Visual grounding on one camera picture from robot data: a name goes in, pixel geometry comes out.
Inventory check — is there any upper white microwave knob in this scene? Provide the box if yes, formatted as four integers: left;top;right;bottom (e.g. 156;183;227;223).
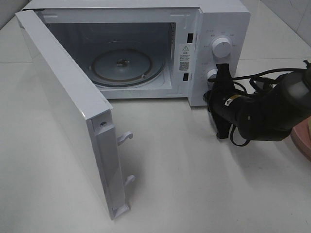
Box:
211;36;232;58

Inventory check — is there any glass microwave turntable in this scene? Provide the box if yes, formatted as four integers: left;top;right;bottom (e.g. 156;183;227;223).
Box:
89;48;165;87

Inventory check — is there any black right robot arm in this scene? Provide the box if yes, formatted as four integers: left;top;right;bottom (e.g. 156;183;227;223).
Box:
203;60;311;147

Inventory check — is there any lower white microwave knob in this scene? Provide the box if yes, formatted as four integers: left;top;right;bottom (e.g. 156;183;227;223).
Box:
207;68;218;83

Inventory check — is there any white microwave door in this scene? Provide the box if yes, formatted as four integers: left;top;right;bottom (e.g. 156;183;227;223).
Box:
16;10;135;219

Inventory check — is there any white microwave oven body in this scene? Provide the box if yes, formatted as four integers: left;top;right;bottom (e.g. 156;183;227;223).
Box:
20;0;251;106

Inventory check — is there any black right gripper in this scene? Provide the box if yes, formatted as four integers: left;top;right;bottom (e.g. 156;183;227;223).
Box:
205;63;245;139

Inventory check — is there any white warning label sticker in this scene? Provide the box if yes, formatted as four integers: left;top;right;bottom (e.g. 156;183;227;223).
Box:
178;43;193;71

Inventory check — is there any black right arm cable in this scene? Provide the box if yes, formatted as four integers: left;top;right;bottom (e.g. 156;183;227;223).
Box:
228;60;311;146

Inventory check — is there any pink round plate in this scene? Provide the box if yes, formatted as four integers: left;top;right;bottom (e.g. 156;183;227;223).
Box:
291;117;311;161

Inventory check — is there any white microwave knob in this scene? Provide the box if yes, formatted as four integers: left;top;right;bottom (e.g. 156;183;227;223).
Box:
211;36;232;58
207;68;218;83

